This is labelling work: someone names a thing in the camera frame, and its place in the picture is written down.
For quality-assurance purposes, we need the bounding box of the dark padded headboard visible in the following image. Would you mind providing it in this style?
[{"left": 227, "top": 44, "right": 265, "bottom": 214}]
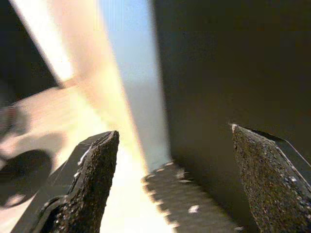
[{"left": 150, "top": 0, "right": 311, "bottom": 195}]

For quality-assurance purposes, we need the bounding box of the pink pillow with coloured dots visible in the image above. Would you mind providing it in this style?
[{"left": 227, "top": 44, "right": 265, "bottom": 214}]
[{"left": 142, "top": 161, "right": 258, "bottom": 233}]

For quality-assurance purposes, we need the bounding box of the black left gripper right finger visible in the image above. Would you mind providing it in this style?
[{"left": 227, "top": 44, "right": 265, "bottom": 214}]
[{"left": 230, "top": 123, "right": 311, "bottom": 233}]

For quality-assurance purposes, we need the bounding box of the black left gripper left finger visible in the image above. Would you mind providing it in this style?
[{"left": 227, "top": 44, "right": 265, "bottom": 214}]
[{"left": 12, "top": 130, "right": 120, "bottom": 233}]

